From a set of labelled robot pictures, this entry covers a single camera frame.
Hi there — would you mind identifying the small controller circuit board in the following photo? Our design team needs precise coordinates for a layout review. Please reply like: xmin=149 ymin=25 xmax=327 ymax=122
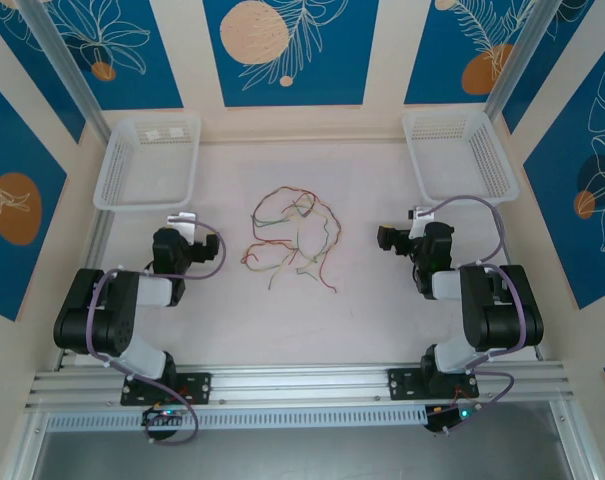
xmin=140 ymin=405 xmax=189 ymax=430
xmin=424 ymin=405 xmax=476 ymax=437

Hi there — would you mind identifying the white plastic basket plain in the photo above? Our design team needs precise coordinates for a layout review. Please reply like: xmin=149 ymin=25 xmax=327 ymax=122
xmin=401 ymin=110 xmax=521 ymax=204

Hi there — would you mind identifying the aluminium frame leg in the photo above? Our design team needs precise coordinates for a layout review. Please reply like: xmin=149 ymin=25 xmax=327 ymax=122
xmin=0 ymin=412 xmax=51 ymax=480
xmin=549 ymin=399 xmax=596 ymax=480

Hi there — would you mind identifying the aluminium back rail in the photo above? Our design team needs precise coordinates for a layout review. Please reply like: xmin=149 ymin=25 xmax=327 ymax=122
xmin=200 ymin=131 xmax=409 ymax=148

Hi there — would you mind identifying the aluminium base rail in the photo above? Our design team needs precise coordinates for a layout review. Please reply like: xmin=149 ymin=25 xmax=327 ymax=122
xmin=24 ymin=359 xmax=576 ymax=414

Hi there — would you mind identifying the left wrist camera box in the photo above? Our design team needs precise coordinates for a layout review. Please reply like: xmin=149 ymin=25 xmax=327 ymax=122
xmin=165 ymin=211 xmax=199 ymax=242

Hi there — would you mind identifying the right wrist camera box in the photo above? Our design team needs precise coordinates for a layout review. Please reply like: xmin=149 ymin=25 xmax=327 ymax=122
xmin=408 ymin=203 xmax=437 ymax=240

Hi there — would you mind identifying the aluminium corner post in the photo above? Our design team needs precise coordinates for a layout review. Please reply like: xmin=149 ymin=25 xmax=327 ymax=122
xmin=19 ymin=0 xmax=109 ymax=147
xmin=484 ymin=0 xmax=551 ymax=119

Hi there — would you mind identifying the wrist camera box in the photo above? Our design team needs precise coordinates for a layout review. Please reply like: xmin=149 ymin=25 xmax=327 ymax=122
xmin=165 ymin=211 xmax=199 ymax=242
xmin=408 ymin=203 xmax=437 ymax=240

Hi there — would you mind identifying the white plastic basket with stickers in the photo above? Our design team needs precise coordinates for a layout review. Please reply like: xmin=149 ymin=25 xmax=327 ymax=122
xmin=92 ymin=112 xmax=203 ymax=212

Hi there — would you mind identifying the white slotted cable duct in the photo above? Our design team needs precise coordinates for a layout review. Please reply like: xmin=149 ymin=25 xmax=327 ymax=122
xmin=44 ymin=404 xmax=428 ymax=434

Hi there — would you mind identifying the grey metal panel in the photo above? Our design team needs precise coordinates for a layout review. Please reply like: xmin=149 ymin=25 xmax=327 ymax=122
xmin=31 ymin=429 xmax=569 ymax=480

